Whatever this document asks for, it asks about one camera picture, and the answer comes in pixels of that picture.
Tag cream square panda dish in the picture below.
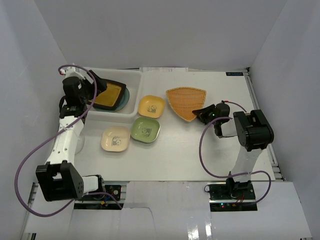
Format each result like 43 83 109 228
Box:
101 126 131 152

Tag papers at table back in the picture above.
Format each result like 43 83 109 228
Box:
139 67 189 73

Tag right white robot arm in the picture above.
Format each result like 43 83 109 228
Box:
192 101 275 200

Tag black square amber plate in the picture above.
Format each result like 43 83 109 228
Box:
93 78 127 111

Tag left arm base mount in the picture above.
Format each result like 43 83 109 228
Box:
101 184 122 202

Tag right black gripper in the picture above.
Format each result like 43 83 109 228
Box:
193 104 219 126

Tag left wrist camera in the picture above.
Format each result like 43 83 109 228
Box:
59 66 83 78

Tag blue-grey round plate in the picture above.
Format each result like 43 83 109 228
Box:
93 88 130 113

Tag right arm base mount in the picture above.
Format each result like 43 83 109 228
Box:
203 182 256 203

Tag blue label sticker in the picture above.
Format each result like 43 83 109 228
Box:
226 72 244 77

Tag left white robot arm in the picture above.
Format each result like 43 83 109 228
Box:
35 66 107 202

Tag green square panda dish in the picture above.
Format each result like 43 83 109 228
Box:
130 116 161 144

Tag yellow square panda dish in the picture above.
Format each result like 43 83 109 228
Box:
138 95 166 119

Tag white plastic bin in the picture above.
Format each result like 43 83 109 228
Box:
86 67 144 124

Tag orange woven fan basket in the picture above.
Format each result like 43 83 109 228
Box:
165 87 207 122

